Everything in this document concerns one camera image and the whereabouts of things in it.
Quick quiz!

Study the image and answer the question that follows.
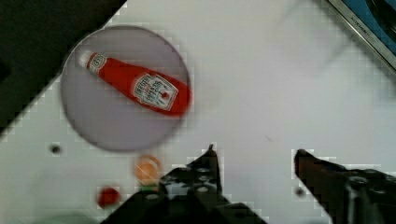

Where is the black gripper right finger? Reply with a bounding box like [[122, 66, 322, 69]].
[[294, 149, 396, 224]]

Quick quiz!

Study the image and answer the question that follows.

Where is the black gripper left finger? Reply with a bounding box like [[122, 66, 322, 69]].
[[101, 147, 267, 224]]

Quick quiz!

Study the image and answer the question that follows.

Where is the orange slice toy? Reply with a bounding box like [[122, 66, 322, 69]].
[[134, 155, 163, 186]]

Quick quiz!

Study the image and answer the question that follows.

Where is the red strawberry toy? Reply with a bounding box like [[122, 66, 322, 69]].
[[97, 187, 120, 208]]

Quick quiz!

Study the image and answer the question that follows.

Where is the red ketchup bottle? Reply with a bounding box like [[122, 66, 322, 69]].
[[78, 50, 191, 117]]

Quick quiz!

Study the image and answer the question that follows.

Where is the grey round plate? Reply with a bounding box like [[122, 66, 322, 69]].
[[61, 25, 191, 151]]

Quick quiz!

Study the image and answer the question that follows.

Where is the green colander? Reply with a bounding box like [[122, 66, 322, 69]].
[[33, 213, 98, 224]]

